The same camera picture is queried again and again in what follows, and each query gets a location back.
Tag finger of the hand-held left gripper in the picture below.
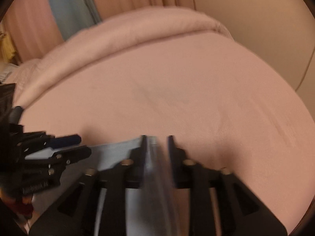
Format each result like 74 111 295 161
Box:
17 132 82 154
23 146 92 177

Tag pink pillow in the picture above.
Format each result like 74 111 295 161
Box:
15 6 232 109

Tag blue curtain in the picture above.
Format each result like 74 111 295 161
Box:
44 0 102 42

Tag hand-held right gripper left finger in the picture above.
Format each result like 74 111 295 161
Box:
28 135 148 236

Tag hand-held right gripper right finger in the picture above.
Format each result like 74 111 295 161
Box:
168 135 287 236

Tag grey cloth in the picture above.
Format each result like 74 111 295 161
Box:
0 63 19 84

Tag yellowish object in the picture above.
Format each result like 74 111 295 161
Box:
0 22 19 65

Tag light blue denim pants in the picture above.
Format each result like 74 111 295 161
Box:
25 136 180 236

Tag pink bed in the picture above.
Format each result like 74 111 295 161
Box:
15 33 315 236

